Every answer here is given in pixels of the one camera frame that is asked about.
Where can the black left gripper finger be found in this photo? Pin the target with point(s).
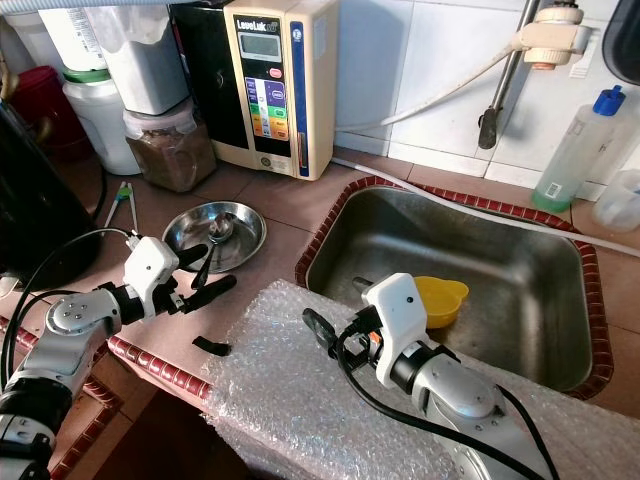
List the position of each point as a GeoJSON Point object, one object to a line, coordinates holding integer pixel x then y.
{"type": "Point", "coordinates": [210, 294]}
{"type": "Point", "coordinates": [200, 256]}

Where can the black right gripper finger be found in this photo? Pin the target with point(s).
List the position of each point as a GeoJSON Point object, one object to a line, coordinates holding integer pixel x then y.
{"type": "Point", "coordinates": [328, 333]}
{"type": "Point", "coordinates": [362, 287]}

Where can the yellow plastic bowl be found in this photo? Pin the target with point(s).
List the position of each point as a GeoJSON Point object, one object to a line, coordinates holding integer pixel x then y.
{"type": "Point", "coordinates": [445, 300]}

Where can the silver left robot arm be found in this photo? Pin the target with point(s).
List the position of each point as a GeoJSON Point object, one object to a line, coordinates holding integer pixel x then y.
{"type": "Point", "coordinates": [75, 325]}

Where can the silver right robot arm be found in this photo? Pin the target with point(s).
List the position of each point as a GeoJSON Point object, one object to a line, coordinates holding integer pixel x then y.
{"type": "Point", "coordinates": [470, 400]}

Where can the shallow steel bowl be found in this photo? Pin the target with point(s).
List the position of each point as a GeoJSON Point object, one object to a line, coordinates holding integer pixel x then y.
{"type": "Point", "coordinates": [245, 235]}

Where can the black tape piece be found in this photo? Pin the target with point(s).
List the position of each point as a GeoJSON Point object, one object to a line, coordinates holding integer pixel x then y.
{"type": "Point", "coordinates": [213, 346]}

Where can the clear bubble wrap sheet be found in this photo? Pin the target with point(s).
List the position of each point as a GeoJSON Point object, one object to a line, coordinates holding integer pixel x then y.
{"type": "Point", "coordinates": [290, 400]}

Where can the clear jar of brown powder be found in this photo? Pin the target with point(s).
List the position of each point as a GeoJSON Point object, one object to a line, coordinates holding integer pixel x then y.
{"type": "Point", "coordinates": [175, 160]}

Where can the steel sink basin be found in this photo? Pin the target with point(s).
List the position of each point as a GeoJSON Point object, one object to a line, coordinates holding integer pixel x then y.
{"type": "Point", "coordinates": [510, 280]}

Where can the black electric kettle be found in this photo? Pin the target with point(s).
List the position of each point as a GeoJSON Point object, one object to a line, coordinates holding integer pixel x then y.
{"type": "Point", "coordinates": [45, 200]}

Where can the white jar with green lid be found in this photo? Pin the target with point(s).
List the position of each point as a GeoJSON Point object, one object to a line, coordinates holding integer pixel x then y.
{"type": "Point", "coordinates": [100, 125]}

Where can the cream and black water ionizer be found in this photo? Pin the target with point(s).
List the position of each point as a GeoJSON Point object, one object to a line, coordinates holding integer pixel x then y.
{"type": "Point", "coordinates": [275, 100]}

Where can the translucent white plastic container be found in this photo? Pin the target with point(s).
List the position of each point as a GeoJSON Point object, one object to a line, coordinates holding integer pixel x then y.
{"type": "Point", "coordinates": [150, 75]}

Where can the steel tap pipe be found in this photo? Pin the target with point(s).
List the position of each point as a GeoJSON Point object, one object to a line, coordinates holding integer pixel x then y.
{"type": "Point", "coordinates": [490, 130]}

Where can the red plastic container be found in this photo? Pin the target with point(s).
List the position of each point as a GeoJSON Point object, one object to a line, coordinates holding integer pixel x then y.
{"type": "Point", "coordinates": [45, 105]}

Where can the clear bottle with blue cap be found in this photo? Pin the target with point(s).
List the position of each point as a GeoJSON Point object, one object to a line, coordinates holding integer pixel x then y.
{"type": "Point", "coordinates": [575, 160]}

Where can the white labelled bottle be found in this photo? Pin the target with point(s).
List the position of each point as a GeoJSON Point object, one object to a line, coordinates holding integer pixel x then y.
{"type": "Point", "coordinates": [75, 40]}

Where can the clear plastic cup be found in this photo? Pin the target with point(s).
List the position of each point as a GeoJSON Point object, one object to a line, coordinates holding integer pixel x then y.
{"type": "Point", "coordinates": [620, 200]}

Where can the cream tap diverter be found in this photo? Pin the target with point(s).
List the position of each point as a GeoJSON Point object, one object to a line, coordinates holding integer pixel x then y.
{"type": "Point", "coordinates": [555, 40]}

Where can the black hanging pan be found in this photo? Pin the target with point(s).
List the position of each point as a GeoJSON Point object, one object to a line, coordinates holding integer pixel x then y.
{"type": "Point", "coordinates": [625, 25]}

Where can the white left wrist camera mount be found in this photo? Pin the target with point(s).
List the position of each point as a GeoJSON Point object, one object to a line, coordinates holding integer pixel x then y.
{"type": "Point", "coordinates": [152, 268]}

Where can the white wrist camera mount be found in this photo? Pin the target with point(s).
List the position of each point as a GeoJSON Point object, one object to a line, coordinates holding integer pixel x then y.
{"type": "Point", "coordinates": [152, 268]}
{"type": "Point", "coordinates": [400, 305]}

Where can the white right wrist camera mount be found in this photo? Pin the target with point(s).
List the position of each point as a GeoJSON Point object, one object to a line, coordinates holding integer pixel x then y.
{"type": "Point", "coordinates": [400, 305]}

